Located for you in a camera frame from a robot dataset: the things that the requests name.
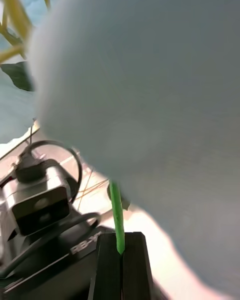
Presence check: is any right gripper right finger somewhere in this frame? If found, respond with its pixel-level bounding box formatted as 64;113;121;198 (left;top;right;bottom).
121;231;155;300

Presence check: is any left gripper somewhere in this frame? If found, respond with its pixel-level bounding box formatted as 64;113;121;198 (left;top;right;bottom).
0;219;107;300

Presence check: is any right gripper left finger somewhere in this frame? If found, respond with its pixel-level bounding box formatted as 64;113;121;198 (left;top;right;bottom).
87;231;124;300

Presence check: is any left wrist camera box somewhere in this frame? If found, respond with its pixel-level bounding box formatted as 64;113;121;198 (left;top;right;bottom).
1;158;74;236

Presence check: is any black left wrist camera cable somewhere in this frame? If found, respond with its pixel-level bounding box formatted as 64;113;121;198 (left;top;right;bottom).
0;139;102;280

